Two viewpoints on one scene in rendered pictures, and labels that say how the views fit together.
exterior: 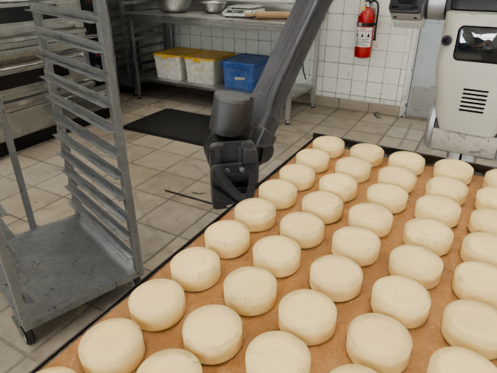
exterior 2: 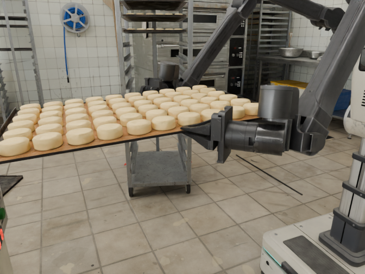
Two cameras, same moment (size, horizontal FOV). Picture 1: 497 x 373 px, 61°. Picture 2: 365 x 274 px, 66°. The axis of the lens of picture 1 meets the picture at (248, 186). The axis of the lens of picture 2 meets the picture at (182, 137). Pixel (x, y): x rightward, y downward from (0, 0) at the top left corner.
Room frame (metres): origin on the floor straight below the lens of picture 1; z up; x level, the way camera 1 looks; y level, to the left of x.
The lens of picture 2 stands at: (-0.17, -0.64, 1.19)
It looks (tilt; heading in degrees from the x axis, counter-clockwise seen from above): 19 degrees down; 36
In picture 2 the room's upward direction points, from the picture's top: straight up
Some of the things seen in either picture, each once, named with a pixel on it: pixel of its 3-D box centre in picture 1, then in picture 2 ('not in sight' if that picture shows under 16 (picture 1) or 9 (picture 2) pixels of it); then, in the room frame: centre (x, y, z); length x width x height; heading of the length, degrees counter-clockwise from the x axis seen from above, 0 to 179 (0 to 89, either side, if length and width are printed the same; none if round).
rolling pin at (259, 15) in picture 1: (276, 15); not in sight; (4.02, -0.25, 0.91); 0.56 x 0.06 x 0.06; 89
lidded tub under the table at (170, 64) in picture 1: (179, 63); (286, 89); (4.72, 0.75, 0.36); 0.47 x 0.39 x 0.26; 149
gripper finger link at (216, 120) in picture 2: not in sight; (202, 126); (0.29, -0.35, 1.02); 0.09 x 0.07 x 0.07; 104
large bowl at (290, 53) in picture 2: (174, 4); (290, 53); (4.70, 0.76, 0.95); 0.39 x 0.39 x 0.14
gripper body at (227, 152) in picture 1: (229, 167); (156, 91); (0.59, 0.03, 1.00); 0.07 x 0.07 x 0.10; 13
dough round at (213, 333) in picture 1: (212, 333); (74, 108); (0.26, 0.03, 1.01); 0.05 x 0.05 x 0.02
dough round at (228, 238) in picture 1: (227, 238); (114, 99); (0.39, 0.02, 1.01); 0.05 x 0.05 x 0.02
